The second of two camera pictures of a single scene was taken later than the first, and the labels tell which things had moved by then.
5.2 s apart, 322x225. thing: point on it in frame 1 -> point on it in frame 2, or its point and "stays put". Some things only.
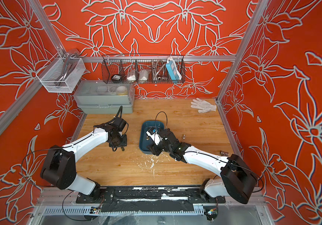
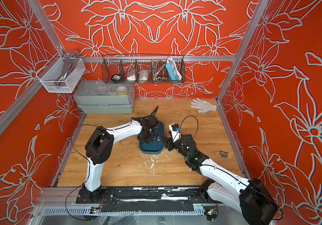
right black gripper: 154,149 -> 169,143
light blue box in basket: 173,71 stays put
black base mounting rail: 148,195 stays put
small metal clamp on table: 223,153 stays put
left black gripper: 124,143 -> 151,140
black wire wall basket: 143,68 stays put
